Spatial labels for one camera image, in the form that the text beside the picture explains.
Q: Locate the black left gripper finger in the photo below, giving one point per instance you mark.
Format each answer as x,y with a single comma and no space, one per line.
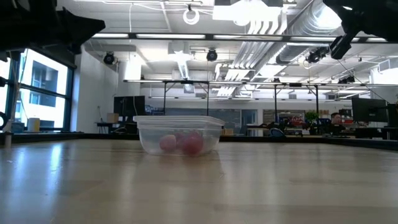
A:
74,39
77,21

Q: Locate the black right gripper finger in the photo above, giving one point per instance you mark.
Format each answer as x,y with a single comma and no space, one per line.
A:
343,9
342,46

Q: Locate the clear plastic tupperware container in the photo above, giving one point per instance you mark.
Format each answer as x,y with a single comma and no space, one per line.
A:
149,137

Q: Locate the pale pink round fruit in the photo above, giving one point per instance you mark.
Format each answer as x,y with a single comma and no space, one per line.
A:
168,143

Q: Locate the large strawberry with green leaves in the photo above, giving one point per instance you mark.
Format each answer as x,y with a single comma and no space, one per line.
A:
192,143

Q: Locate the black ceiling spotlight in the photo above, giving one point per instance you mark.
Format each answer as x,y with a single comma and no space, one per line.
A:
211,55
109,58

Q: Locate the large dark framed window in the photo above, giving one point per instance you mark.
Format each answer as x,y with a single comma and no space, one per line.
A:
43,77

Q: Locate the wide black monitor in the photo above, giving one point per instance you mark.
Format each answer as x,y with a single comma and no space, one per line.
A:
369,110

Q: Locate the person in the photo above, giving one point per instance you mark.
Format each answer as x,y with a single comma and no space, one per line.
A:
336,123

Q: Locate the green background plant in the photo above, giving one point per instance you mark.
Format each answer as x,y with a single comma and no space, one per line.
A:
311,116

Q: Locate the black monitor edge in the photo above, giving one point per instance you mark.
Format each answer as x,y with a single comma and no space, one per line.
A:
393,115

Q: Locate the black monitor on desk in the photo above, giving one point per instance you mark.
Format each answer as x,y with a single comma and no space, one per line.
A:
129,107

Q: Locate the brown cardboard box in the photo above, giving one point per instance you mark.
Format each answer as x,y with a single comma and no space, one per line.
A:
112,117

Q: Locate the silver ceiling ducts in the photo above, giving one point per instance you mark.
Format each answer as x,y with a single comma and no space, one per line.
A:
248,53

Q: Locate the white cylinder container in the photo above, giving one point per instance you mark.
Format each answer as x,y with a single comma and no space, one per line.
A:
32,124

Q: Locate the bright ceiling light panel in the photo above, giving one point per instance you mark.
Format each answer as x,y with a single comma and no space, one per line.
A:
245,12

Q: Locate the dark blue rimmed object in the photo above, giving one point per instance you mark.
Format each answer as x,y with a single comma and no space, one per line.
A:
276,132

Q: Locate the black metal gantry stand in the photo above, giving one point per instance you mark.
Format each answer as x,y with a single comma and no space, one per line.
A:
186,82

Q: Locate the black ceiling camera cluster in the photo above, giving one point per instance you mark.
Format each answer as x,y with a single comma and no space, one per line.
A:
317,54

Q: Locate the black aluminium table frame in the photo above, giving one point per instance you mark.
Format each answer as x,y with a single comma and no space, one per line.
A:
342,142

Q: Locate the small grey post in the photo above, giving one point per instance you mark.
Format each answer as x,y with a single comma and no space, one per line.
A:
7,140

